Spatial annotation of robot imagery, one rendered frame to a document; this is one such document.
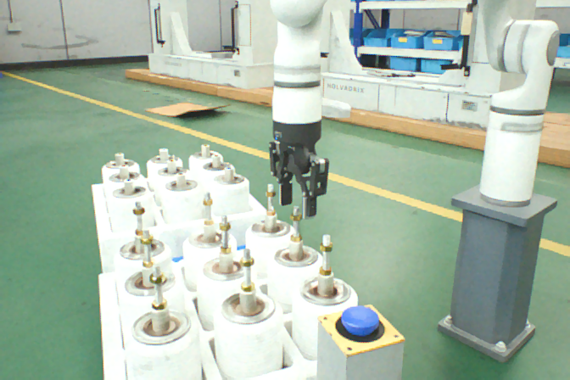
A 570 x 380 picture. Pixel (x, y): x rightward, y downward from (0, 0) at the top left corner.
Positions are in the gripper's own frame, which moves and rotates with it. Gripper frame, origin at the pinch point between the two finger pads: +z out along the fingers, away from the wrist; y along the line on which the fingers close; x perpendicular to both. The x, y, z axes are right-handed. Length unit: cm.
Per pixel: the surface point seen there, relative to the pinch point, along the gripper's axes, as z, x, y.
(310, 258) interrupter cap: 9.3, 1.4, 2.1
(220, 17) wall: -18, 298, -677
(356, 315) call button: 1.4, -10.2, 27.3
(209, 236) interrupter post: 8.5, -10.1, -13.2
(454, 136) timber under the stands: 32, 162, -100
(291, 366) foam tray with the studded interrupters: 17.7, -9.8, 13.6
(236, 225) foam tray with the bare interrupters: 18.7, 5.7, -35.1
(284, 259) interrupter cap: 9.4, -2.4, -0.1
